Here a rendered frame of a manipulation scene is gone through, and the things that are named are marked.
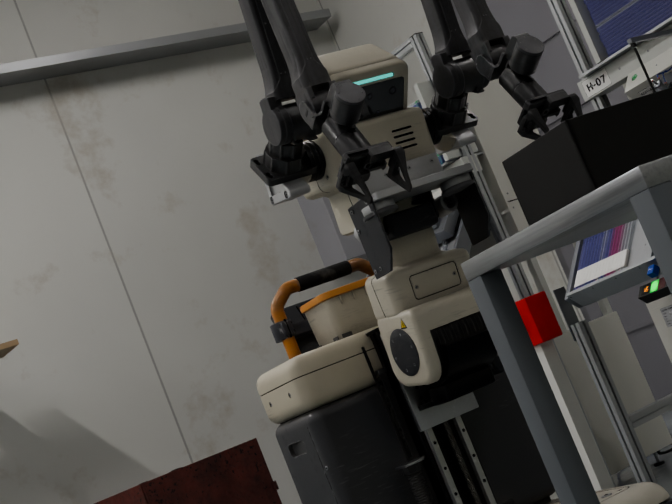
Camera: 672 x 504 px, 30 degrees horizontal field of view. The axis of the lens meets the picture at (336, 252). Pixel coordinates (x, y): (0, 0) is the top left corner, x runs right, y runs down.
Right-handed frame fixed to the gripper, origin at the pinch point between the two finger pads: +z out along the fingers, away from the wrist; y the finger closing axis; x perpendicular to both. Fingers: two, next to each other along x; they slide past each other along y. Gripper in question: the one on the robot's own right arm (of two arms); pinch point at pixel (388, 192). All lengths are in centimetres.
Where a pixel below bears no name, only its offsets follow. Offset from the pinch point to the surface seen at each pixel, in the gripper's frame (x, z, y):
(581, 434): 168, -7, 129
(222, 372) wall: 483, -265, 176
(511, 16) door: 285, -317, 376
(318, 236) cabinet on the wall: 458, -326, 279
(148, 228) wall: 436, -356, 163
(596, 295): 109, -22, 120
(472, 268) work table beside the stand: -22.0, 35.0, -13.3
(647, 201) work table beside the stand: -57, 56, -14
